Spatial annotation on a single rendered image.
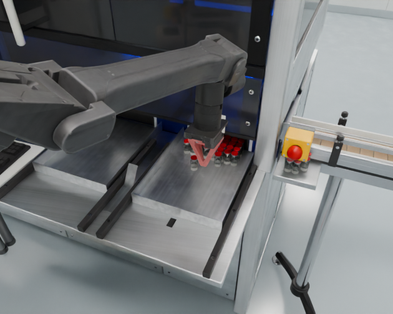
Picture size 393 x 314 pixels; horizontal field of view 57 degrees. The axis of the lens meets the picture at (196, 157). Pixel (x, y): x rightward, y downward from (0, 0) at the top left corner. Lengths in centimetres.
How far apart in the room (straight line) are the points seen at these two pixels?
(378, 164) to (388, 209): 130
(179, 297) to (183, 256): 96
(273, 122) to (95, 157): 56
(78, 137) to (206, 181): 70
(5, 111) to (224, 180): 80
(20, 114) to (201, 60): 32
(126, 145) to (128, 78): 76
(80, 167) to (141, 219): 29
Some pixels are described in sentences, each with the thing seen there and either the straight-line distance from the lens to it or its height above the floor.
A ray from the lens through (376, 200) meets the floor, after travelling 248.
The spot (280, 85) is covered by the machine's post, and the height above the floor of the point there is 117.
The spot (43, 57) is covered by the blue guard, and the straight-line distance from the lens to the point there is 130.
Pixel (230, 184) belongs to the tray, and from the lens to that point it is 105.
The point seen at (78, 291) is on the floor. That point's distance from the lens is 194.
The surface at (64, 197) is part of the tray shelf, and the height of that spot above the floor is 88.
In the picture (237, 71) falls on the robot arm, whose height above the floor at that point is 131.
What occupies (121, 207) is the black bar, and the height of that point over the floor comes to 90.
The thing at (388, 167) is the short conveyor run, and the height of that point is 92.
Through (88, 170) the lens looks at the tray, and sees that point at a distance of 114.
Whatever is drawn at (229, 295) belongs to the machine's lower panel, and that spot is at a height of 12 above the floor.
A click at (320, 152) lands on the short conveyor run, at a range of 116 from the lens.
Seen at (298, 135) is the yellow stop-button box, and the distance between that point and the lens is 101.
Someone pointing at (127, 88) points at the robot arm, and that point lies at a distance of 45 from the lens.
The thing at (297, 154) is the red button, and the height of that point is 100.
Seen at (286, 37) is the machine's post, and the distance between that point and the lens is 89.
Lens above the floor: 161
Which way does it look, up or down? 40 degrees down
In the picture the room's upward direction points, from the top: straight up
